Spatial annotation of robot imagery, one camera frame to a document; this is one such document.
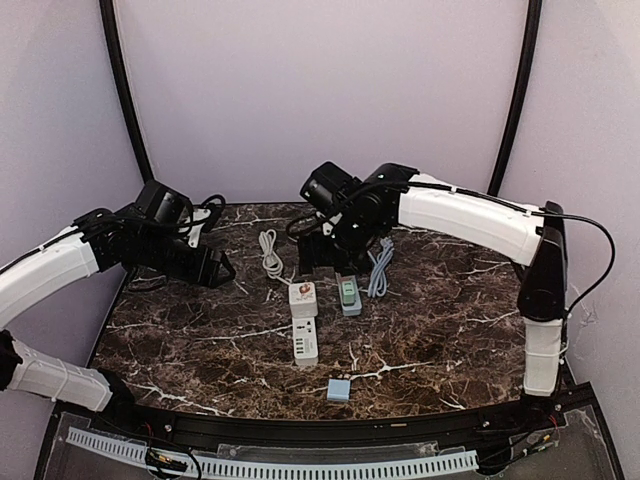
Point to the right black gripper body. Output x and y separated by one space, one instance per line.
345 250

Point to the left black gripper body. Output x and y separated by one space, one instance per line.
156 253

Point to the green plug adapter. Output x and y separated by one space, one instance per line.
348 290

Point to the blue-grey power strip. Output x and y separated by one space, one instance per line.
353 310

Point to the white cube socket adapter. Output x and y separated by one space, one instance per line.
303 300

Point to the white power strip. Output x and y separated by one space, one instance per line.
305 343

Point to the blue plug adapter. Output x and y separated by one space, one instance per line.
338 390

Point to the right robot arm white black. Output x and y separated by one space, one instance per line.
351 213

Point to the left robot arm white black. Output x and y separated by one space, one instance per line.
93 244

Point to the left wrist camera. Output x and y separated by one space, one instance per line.
160 203

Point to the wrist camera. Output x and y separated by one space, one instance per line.
160 203
327 186

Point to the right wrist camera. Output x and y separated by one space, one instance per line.
327 186

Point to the white slotted cable duct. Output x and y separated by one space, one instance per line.
240 462

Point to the left black frame post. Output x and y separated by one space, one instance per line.
123 89

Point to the black frame post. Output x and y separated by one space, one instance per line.
123 89
521 83

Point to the black front frame rail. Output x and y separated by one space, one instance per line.
491 425

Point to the right black frame post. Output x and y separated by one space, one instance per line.
521 83

